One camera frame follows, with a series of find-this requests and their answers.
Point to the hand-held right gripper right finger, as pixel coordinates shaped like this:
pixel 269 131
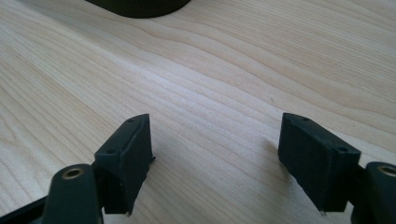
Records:
pixel 317 161

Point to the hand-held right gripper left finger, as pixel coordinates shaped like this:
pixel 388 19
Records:
pixel 124 168

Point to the black round object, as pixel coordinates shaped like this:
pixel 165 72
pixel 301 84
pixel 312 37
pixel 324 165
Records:
pixel 140 6

